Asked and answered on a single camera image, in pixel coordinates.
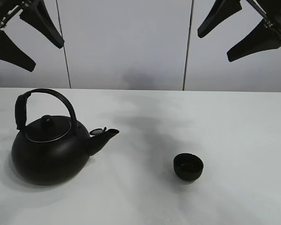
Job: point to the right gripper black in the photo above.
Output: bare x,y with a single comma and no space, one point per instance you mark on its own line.
265,36

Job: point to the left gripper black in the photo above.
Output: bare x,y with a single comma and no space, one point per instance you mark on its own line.
34,12

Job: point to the black kettle teapot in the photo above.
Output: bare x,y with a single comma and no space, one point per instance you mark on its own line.
54,148

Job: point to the small black teacup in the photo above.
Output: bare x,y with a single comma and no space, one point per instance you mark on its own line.
188,167

